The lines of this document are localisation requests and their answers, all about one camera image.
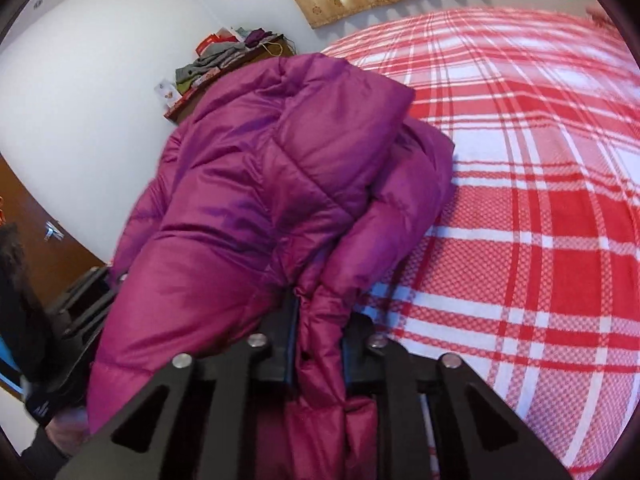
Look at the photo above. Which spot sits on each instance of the person's left forearm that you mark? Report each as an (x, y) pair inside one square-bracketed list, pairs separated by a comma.
[(42, 447)]

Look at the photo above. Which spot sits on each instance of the purple folded cloth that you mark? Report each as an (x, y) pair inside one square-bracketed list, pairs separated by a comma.
[(257, 36)]

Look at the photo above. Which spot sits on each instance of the wooden desk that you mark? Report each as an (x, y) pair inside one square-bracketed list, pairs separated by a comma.
[(187, 107)]

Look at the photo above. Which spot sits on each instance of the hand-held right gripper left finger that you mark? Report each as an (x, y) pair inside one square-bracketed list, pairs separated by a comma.
[(280, 355)]

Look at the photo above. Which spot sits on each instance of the grey folded clothes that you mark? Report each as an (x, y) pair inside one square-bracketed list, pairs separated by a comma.
[(215, 62)]

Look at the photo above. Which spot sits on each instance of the purple puffer jacket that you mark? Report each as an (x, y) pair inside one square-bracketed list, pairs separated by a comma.
[(260, 200)]

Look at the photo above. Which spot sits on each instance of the wall card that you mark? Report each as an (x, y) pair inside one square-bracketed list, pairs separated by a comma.
[(167, 94)]

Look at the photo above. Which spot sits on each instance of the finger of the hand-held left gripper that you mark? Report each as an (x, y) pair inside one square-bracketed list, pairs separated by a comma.
[(92, 312), (85, 287)]

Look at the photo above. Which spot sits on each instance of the red bag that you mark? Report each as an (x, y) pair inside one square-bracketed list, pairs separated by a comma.
[(215, 41)]

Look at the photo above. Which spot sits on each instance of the person's left hand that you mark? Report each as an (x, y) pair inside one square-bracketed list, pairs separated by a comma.
[(67, 425)]

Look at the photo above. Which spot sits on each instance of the red plaid bed blanket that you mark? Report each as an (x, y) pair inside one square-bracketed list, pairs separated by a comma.
[(540, 210)]

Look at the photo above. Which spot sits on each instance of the brown wooden door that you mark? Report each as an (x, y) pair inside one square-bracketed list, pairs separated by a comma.
[(45, 200)]

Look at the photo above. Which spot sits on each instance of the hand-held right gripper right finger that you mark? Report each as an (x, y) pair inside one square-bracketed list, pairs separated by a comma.
[(357, 360)]

